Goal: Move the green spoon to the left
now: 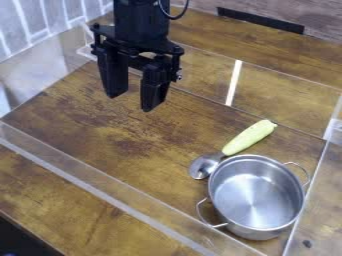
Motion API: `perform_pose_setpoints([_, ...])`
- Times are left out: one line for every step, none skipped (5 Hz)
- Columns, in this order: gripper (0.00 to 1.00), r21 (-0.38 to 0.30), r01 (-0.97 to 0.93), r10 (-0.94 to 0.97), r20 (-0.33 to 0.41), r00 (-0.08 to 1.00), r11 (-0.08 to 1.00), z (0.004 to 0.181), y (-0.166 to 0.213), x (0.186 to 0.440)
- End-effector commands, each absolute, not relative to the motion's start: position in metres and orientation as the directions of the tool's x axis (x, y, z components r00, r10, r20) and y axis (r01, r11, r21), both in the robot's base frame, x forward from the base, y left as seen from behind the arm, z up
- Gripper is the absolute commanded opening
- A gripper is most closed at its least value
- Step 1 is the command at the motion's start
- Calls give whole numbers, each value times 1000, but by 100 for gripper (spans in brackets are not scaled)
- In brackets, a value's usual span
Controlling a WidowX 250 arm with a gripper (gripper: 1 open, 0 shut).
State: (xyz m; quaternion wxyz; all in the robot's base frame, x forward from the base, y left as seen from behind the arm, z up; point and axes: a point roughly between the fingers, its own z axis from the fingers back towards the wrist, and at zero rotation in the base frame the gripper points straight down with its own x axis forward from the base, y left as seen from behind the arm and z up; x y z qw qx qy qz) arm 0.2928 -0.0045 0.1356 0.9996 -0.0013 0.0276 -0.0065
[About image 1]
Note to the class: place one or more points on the black wall slot strip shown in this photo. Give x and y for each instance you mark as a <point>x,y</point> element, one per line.
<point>261,20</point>

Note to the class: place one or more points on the stainless steel pot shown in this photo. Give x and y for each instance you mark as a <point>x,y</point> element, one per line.
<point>256,196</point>

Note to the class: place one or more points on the clear acrylic triangular bracket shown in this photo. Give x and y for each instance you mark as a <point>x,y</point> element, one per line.
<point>85,50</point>

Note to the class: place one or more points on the clear acrylic front barrier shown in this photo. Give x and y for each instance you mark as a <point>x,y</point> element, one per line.
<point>150,210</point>

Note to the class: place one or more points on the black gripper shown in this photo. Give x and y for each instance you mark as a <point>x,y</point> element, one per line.
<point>140,31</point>

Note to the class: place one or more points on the clear acrylic right bracket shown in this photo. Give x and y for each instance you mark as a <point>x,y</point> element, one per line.
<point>333,132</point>

